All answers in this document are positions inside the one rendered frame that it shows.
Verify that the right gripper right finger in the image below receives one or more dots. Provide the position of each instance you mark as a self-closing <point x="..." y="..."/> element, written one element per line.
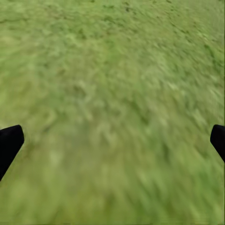
<point x="217" y="139"/>

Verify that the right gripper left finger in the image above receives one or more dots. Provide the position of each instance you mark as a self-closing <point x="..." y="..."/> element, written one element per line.
<point x="11" y="141"/>

